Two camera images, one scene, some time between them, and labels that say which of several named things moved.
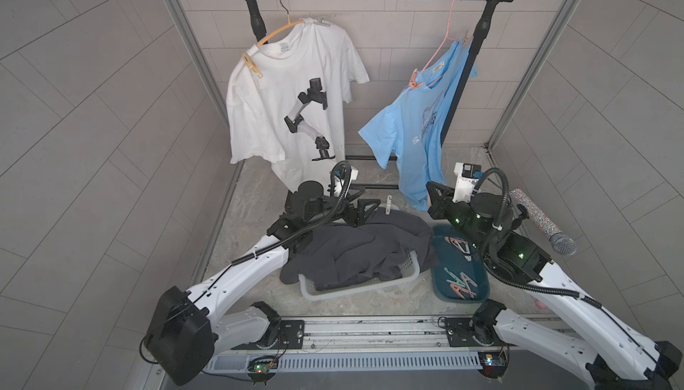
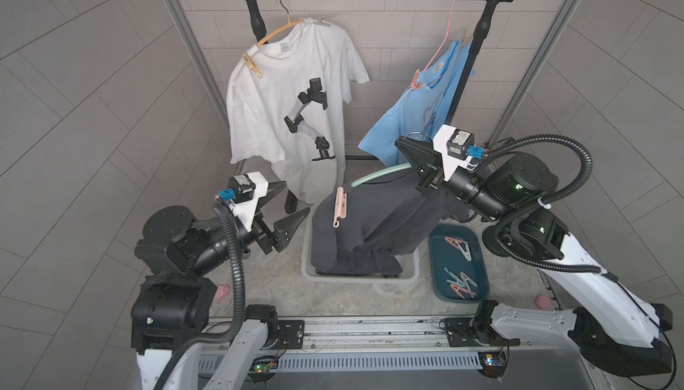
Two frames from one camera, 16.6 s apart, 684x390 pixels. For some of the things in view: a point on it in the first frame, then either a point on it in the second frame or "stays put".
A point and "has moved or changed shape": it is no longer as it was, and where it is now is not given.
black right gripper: [439, 205] to [435, 176]
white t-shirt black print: [293, 115] stays put
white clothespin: [321, 21] stays put
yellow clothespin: [246, 58] stays put
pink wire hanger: [447, 36] stays put
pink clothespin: [413, 85] stays put
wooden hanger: [289, 25] stays put
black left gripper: [354, 218] to [282, 231]
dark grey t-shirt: [386, 243] has moved or changed shape
